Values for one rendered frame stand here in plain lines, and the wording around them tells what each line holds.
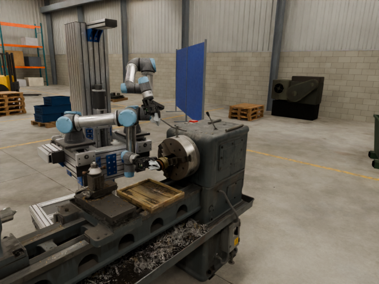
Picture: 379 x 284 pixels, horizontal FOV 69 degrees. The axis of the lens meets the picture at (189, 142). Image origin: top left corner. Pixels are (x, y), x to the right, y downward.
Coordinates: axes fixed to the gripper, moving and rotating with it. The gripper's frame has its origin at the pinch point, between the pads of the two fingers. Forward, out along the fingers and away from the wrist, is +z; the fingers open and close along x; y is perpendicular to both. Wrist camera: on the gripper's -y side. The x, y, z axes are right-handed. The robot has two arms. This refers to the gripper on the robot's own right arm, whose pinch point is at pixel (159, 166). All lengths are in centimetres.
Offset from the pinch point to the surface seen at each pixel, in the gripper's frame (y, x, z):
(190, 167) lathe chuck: -18.7, -2.2, 12.2
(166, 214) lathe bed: 4.3, -29.5, 12.4
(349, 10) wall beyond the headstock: -1009, 276, -132
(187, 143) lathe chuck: -21.1, 13.1, 6.2
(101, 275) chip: 49, -53, 5
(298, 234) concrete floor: -159, -105, 52
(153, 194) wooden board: 4.7, -19.3, -0.5
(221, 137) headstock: -46, 16, 18
